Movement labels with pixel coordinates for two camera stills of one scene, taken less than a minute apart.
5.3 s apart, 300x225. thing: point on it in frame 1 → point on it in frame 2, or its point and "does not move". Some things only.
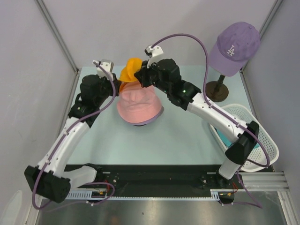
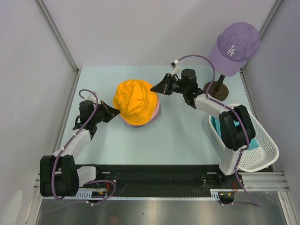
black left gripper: [116, 83] → [110, 112]
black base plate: [136, 181] does not move
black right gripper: [142, 74] → [163, 86]
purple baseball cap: [236, 45] does not move
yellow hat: [127, 75] → [136, 102]
